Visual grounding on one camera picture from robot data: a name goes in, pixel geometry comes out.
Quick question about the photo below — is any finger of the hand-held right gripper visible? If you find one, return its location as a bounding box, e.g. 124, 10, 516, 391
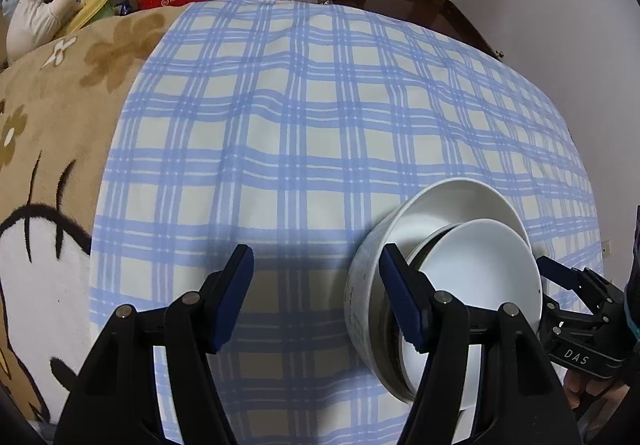
536, 255, 582, 287

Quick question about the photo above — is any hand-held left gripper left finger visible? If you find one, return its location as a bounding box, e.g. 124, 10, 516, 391
59, 245, 256, 445

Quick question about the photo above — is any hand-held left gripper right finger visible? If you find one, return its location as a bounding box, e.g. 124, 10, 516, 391
378, 245, 581, 445

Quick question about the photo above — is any tall white ceramic bowl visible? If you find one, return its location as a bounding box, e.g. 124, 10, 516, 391
344, 178, 532, 402

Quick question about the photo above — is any red patterned ceramic bowl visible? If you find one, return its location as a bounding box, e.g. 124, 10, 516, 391
404, 218, 544, 412
384, 223, 453, 393

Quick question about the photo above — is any person's right hand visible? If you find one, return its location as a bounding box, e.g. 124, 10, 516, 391
564, 365, 632, 412

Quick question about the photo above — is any blue plaid cloth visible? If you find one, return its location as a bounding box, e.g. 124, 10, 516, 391
87, 0, 609, 445

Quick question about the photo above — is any brown printed blanket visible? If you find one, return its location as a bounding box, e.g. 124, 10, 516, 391
0, 5, 195, 427

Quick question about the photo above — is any yellow green cushion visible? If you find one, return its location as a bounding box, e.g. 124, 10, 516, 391
62, 0, 114, 34

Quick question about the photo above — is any cream plush toy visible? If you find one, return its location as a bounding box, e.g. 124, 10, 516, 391
6, 0, 77, 62

